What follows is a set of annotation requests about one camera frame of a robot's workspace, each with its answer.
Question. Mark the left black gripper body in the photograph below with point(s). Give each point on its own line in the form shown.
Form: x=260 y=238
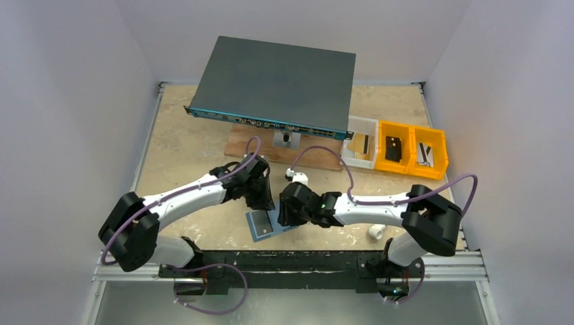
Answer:
x=259 y=185

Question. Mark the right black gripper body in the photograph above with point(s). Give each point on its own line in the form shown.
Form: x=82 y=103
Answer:
x=287 y=210

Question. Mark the blue card holder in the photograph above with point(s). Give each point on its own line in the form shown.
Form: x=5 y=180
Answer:
x=277 y=228

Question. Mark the grey card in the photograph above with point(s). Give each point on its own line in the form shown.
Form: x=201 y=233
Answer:
x=366 y=139

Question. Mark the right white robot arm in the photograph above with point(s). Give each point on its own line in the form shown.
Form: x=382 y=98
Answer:
x=431 y=222

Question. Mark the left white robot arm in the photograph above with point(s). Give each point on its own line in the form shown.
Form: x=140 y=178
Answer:
x=131 y=233

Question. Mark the white black card in bin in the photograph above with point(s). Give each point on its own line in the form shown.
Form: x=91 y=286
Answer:
x=425 y=156

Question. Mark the wooden board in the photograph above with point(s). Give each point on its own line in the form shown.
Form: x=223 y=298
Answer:
x=274 y=152

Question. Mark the white pvc pipe fitting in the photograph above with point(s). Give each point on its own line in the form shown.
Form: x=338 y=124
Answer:
x=376 y=231

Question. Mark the amber item in tray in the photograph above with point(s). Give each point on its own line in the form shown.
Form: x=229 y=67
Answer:
x=356 y=146

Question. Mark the white tray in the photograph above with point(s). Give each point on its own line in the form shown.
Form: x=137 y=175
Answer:
x=366 y=126

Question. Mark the black block in bin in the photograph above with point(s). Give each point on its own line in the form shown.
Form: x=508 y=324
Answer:
x=392 y=141

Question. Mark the yellow bin left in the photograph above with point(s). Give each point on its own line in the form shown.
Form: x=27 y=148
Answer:
x=405 y=134

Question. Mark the yellow bin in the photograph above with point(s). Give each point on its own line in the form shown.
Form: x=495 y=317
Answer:
x=405 y=134
x=437 y=140

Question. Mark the yellow bin right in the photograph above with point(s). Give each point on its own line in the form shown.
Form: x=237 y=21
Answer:
x=437 y=140

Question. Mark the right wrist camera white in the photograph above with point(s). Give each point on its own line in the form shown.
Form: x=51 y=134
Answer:
x=293 y=176

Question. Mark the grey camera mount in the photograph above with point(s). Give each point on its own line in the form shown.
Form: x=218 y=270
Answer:
x=286 y=139

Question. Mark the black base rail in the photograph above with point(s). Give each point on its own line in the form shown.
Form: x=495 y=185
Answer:
x=361 y=271

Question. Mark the grey network switch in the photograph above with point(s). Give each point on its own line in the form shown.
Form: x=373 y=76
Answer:
x=277 y=86

